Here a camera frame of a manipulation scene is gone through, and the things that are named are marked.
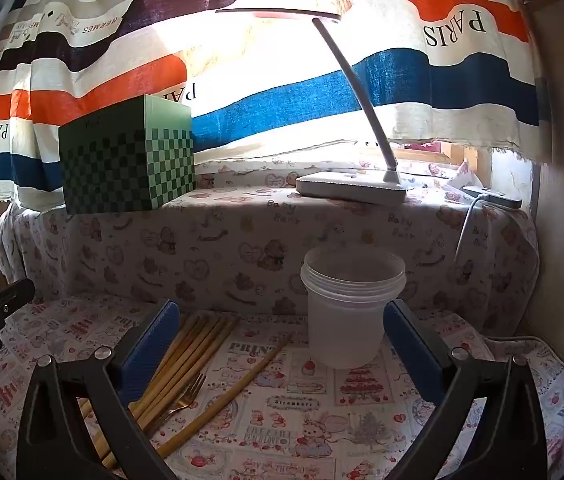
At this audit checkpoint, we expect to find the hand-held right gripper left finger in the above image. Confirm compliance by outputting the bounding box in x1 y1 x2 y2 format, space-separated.
16 299 181 480

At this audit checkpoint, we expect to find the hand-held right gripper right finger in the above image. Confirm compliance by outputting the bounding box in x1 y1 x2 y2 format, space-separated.
383 299 547 480

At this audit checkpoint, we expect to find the gold metal fork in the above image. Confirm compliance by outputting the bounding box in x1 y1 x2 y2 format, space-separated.
149 372 208 436

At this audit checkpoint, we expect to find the translucent plastic cup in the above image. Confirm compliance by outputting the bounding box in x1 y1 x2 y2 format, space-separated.
300 246 407 370

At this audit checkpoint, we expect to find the strawberry print tablecloth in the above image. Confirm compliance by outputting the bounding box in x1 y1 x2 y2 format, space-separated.
0 300 564 480

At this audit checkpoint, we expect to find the pale bear print cloth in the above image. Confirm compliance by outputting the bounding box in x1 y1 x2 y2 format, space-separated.
0 157 540 321

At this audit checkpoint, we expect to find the green checkered box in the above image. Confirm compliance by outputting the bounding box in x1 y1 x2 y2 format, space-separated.
58 94 197 216

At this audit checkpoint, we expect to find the white desk lamp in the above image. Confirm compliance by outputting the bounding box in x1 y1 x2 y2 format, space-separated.
215 7 409 207

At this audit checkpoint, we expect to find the white power strip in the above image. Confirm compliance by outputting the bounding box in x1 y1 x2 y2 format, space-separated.
462 186 523 209

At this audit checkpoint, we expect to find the striped printed curtain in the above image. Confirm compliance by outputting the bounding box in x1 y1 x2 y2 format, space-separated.
0 0 543 206

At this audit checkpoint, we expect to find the white cable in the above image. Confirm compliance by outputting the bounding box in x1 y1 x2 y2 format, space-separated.
482 335 564 401
453 192 485 268

